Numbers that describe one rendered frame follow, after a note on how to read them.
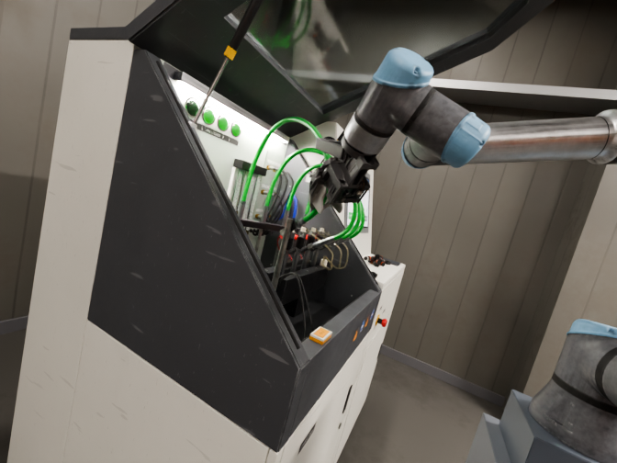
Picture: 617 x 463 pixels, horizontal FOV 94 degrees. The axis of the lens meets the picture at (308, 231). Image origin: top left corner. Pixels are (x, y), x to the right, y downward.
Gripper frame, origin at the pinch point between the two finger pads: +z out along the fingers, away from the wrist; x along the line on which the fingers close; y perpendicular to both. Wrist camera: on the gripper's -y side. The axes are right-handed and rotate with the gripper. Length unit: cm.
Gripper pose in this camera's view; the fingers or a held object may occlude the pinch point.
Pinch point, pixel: (318, 203)
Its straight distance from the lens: 69.3
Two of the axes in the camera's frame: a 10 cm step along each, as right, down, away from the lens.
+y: 2.9, 8.3, -4.8
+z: -3.4, 5.6, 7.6
